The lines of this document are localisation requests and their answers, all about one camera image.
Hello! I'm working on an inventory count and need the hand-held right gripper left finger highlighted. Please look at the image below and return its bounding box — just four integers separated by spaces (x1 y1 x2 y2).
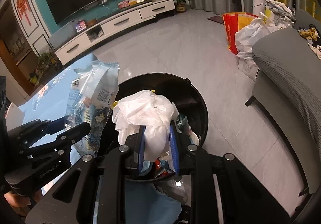
25 126 147 224

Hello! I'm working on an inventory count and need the red knot wall hanging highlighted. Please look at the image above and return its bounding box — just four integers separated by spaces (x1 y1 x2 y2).
16 0 32 26

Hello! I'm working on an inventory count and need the pink plastic wrapper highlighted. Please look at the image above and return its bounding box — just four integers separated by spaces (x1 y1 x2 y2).
112 90 180 162

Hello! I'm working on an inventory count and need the white television cabinet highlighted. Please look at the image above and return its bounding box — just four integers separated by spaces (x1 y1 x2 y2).
54 0 176 66

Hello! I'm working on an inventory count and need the person's left hand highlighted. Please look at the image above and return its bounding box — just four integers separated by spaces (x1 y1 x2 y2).
4 189 42 217

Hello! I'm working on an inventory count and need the glass fish tank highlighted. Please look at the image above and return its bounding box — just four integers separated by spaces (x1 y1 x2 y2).
48 23 88 50

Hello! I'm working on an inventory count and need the grey sofa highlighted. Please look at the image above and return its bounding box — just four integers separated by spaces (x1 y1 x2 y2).
244 9 321 194

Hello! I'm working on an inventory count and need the leafy potted plant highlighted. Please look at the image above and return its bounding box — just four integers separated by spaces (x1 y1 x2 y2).
36 51 58 74

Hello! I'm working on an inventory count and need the white box with red mark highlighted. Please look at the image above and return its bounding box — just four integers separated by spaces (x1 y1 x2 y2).
6 102 25 130

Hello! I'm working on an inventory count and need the small red blue display stand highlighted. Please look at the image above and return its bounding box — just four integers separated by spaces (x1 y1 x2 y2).
75 20 88 33

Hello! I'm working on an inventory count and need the white paper cup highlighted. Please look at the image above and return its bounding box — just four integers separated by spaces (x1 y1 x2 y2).
189 126 201 146

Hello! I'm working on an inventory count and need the orange shopping bag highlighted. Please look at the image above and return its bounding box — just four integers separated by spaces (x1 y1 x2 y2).
223 12 259 55

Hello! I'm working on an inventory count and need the small potted plant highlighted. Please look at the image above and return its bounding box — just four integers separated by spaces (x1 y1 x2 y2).
173 0 191 13

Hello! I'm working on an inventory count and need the red snack bag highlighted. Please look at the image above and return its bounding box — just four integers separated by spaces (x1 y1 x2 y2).
153 159 173 178

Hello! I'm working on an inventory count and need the cardboard box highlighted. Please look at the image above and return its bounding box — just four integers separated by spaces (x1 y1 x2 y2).
237 57 260 81

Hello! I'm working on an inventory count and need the large green snack bag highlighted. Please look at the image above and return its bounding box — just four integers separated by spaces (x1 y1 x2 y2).
176 113 189 134

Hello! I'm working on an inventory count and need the brown wooden door frame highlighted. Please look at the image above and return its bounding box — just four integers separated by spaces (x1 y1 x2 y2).
0 0 38 66

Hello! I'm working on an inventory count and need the grey white cloth pile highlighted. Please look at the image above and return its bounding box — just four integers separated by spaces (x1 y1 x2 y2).
264 0 296 27

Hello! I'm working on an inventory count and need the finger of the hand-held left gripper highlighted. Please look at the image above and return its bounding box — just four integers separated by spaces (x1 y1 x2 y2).
7 118 51 147
24 122 92 162

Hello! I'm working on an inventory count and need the dark brown floor mat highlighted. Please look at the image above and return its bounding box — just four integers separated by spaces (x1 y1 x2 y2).
208 14 223 24

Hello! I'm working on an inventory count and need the pile of socks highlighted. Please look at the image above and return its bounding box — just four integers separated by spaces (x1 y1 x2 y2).
298 24 321 60

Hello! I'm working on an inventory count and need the wall power strip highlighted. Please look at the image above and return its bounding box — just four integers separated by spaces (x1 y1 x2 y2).
84 0 117 10

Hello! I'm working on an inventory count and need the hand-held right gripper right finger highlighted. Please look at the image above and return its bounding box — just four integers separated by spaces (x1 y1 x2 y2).
169 120 284 224

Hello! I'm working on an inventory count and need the floral blue tablecloth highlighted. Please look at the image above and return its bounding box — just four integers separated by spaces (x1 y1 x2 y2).
17 54 182 224

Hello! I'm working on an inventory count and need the clear plastic wrapper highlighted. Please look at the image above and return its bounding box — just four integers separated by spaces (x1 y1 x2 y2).
65 61 120 158

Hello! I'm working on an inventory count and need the large white plastic sack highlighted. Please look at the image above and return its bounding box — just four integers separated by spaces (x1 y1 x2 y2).
234 17 280 60

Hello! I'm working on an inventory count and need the black trash bin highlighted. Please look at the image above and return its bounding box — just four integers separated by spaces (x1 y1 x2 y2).
97 73 208 183

